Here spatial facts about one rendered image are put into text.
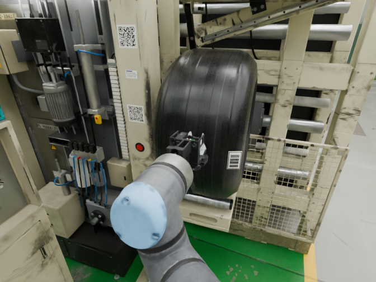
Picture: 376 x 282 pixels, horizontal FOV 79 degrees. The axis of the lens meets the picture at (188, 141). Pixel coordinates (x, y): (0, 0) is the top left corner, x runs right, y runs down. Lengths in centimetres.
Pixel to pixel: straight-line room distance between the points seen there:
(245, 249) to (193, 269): 164
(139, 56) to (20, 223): 76
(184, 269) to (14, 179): 83
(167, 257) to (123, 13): 77
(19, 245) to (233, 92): 95
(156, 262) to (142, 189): 12
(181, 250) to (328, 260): 181
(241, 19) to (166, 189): 94
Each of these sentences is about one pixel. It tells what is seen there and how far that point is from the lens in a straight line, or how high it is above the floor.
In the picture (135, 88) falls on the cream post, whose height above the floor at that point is 133.
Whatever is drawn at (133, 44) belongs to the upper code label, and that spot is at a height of 149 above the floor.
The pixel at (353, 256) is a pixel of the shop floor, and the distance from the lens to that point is 228.
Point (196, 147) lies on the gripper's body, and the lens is 54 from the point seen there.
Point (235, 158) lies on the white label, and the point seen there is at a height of 120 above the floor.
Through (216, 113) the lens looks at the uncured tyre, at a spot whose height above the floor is 133.
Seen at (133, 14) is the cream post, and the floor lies 158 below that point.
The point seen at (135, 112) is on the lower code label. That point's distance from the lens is 97.
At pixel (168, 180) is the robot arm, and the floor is 133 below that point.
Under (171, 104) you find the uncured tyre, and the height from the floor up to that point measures 134.
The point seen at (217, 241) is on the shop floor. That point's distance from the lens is 201.
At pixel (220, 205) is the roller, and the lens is 97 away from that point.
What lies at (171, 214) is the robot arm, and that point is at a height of 130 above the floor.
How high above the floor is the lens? 157
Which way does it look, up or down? 28 degrees down
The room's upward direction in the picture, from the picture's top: straight up
